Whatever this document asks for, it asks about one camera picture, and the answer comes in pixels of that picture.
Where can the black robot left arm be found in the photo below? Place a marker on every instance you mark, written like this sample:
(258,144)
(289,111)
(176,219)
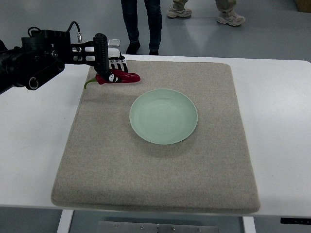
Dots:
(44,54)

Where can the pale green plate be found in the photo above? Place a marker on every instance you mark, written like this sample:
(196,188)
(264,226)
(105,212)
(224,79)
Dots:
(163,116)

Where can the metal table base plate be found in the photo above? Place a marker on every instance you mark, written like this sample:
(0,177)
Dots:
(129,227)

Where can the cardboard box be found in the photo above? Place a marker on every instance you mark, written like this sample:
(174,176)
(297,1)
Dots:
(303,5)

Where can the person in khaki trousers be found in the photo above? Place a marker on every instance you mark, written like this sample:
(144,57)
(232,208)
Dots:
(227,15)

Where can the person in dark jeans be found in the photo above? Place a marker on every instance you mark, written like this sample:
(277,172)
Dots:
(153,24)

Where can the beige felt mat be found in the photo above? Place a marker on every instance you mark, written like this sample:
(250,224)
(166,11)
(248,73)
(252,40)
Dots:
(106,165)

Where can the red chili pepper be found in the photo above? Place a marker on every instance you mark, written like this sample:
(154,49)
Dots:
(126,76)

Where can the silver floor socket plate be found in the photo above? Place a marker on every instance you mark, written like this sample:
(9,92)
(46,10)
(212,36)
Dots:
(114,43)

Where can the black table control panel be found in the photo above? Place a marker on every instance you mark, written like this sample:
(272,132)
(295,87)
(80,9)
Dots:
(297,221)

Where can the white table leg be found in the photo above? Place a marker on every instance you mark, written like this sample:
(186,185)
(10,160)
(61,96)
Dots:
(65,221)

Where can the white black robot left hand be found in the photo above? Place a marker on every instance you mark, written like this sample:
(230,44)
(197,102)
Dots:
(118,66)

